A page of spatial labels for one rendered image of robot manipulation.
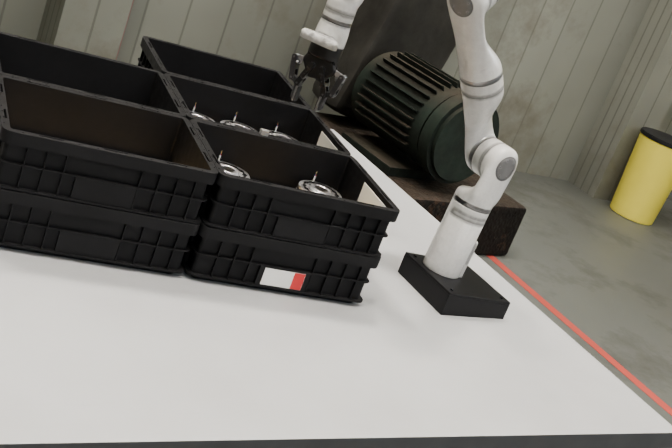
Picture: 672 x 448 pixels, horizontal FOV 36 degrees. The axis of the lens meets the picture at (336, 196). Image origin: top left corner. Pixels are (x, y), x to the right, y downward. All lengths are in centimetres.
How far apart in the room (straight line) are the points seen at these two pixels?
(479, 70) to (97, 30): 296
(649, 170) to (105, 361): 541
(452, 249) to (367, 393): 59
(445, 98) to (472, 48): 243
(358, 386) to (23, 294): 61
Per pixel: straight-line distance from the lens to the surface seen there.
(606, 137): 702
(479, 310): 238
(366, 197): 222
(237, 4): 538
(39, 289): 186
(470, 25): 212
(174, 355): 178
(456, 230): 235
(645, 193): 683
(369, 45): 506
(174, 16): 527
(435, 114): 451
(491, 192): 233
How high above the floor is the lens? 158
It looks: 18 degrees down
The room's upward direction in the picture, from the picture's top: 21 degrees clockwise
